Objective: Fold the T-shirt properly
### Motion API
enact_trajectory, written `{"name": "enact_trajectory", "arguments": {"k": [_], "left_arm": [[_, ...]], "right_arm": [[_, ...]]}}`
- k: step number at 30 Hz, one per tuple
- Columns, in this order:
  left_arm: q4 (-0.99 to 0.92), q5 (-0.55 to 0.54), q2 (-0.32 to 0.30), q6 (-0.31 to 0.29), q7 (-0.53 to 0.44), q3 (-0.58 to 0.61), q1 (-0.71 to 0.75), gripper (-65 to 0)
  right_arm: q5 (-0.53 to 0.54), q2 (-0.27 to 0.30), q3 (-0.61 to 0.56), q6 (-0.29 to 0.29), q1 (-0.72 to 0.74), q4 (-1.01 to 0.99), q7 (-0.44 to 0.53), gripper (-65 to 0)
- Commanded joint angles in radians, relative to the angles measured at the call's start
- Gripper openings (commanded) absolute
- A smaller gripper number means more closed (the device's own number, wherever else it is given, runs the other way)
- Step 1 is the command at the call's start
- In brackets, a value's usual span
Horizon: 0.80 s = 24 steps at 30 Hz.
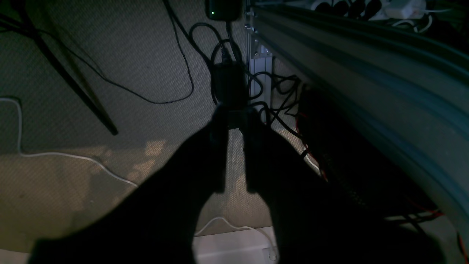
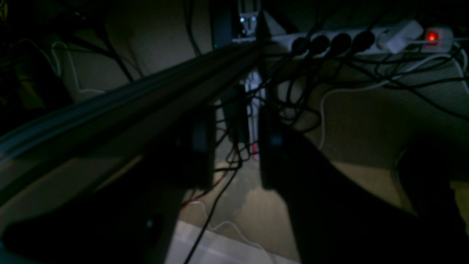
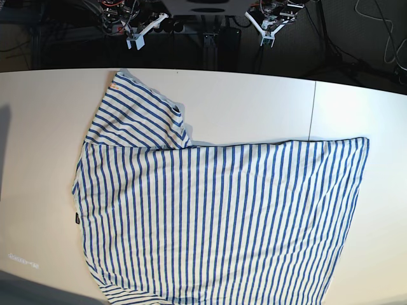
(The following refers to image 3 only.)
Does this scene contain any blue white striped T-shirt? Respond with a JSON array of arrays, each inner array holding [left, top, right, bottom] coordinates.
[[72, 72, 369, 304]]

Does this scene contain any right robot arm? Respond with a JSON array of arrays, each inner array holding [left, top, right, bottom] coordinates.
[[97, 0, 149, 36]]

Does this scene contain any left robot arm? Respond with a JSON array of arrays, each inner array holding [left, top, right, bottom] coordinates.
[[248, 0, 308, 25]]

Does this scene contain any aluminium table leg profile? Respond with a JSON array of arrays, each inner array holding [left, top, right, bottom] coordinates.
[[203, 34, 217, 71]]

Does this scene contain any black power adapter box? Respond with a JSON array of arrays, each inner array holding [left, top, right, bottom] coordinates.
[[218, 27, 241, 53]]

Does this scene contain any black power strip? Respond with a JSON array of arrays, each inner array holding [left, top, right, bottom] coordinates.
[[107, 18, 186, 36]]

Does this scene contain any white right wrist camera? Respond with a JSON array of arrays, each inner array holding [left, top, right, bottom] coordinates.
[[126, 34, 145, 50]]

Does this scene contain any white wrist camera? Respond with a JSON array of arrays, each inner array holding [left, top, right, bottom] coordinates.
[[126, 34, 145, 50], [260, 36, 275, 48]]

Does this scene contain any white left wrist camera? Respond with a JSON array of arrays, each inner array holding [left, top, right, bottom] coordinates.
[[260, 36, 275, 48]]

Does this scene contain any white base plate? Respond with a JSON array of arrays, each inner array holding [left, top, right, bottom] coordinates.
[[162, 0, 255, 16]]

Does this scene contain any grey looped cable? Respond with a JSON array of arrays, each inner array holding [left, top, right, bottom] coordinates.
[[354, 0, 407, 64]]

